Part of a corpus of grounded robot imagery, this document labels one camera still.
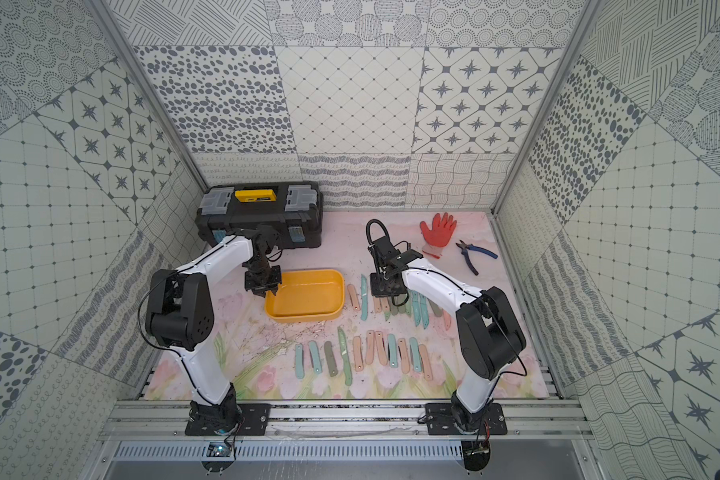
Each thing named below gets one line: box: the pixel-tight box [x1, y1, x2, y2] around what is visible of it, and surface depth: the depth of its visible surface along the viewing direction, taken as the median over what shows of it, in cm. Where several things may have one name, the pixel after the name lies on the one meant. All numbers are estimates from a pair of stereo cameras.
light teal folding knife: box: [309, 340, 323, 375], surface depth 85 cm
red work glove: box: [419, 212, 457, 259], surface depth 117 cm
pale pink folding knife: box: [347, 284, 360, 311], surface depth 100 cm
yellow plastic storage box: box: [264, 269, 346, 323], surface depth 96 cm
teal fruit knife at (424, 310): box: [420, 294, 429, 329], surface depth 95 cm
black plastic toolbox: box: [195, 181, 324, 249], surface depth 100 cm
